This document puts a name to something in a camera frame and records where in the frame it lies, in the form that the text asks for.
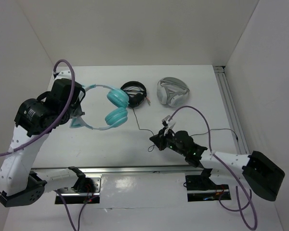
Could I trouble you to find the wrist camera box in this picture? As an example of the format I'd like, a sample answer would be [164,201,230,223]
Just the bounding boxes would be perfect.
[53,70,72,81]
[161,115,176,134]

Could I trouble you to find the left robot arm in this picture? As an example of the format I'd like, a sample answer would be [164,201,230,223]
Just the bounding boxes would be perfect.
[0,78,86,207]

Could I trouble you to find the black headphone cable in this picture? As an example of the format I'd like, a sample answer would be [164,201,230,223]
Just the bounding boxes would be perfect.
[132,107,239,153]

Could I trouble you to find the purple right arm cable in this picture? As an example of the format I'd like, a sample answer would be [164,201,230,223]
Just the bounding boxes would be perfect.
[170,105,258,229]

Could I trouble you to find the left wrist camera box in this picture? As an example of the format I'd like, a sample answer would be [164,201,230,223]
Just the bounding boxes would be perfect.
[53,70,72,81]

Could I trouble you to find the teal cat-ear headphones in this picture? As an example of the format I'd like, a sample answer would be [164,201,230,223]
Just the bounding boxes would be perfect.
[69,84,129,131]

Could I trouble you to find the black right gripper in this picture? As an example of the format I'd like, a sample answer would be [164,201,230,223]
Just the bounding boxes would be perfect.
[150,126,187,156]

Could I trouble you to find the black headphones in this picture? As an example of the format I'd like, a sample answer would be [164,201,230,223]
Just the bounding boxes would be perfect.
[120,81,151,108]

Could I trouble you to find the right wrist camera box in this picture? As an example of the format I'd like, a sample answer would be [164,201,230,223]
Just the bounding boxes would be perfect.
[161,115,176,134]

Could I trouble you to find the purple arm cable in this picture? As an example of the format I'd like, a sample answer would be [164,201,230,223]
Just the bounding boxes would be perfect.
[0,59,75,158]
[170,105,258,229]

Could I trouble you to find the aluminium rail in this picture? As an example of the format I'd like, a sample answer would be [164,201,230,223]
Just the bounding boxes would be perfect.
[31,163,208,175]
[213,66,250,154]

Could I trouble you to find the aluminium front rail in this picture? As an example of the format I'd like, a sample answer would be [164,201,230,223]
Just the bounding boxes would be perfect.
[31,163,208,175]

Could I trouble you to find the aluminium right side rail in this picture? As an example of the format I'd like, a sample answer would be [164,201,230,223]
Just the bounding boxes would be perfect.
[213,66,250,154]

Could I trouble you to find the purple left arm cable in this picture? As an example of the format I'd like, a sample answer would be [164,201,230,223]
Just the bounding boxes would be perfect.
[0,59,75,158]

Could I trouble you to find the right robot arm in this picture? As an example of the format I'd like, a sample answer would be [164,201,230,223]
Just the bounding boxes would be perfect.
[150,128,285,202]

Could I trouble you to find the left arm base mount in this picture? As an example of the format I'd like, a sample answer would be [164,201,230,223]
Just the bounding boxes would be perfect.
[58,175,102,205]

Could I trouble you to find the white grey gaming headset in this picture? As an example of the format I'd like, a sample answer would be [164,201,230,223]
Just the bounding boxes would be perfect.
[157,77,190,107]

